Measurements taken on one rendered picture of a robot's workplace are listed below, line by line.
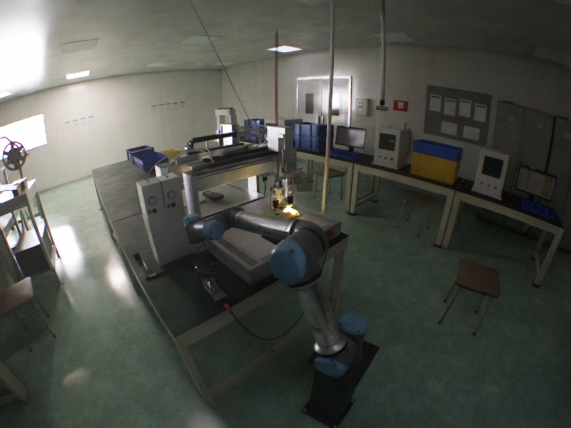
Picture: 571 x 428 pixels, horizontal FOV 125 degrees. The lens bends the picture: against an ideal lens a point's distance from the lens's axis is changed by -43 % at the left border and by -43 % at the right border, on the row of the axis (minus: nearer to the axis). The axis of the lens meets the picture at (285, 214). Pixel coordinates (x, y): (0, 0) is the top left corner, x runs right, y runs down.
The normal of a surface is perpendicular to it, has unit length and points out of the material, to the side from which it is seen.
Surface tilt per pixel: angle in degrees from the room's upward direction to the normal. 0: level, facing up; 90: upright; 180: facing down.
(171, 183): 90
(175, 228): 90
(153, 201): 90
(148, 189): 90
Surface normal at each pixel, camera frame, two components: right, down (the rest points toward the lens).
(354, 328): 0.07, -0.95
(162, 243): 0.70, 0.30
